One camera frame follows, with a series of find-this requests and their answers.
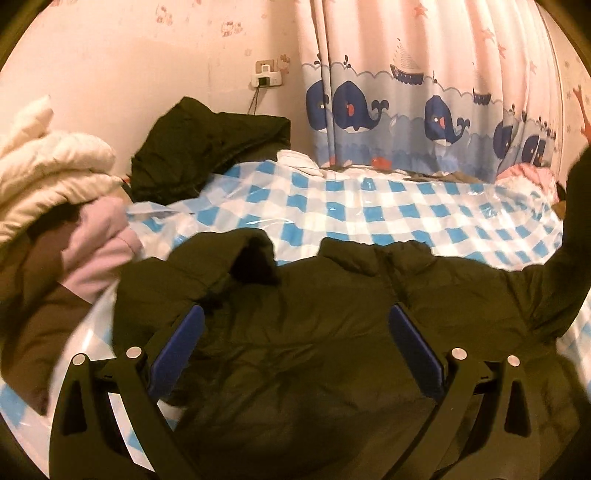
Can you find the pink clothes by curtain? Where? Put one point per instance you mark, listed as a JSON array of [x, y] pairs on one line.
[[526, 177]]

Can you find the cream puffer jacket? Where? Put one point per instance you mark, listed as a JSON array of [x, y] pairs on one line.
[[43, 168]]

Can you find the pink garment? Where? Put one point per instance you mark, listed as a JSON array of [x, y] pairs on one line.
[[100, 245]]

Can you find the whale print curtain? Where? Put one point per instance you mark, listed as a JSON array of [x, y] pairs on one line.
[[428, 86]]

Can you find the black jacket by wall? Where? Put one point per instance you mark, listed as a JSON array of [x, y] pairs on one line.
[[190, 143]]

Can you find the brown garment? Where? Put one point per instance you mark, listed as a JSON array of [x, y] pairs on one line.
[[38, 314]]

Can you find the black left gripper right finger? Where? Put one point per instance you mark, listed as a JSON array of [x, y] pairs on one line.
[[482, 426]]

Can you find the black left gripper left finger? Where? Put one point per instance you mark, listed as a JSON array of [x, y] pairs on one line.
[[86, 442]]

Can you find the dark olive puffer jacket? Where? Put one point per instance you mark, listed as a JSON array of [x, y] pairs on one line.
[[297, 375]]

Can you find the white wall socket with charger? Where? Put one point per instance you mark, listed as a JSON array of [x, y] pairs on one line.
[[266, 74]]

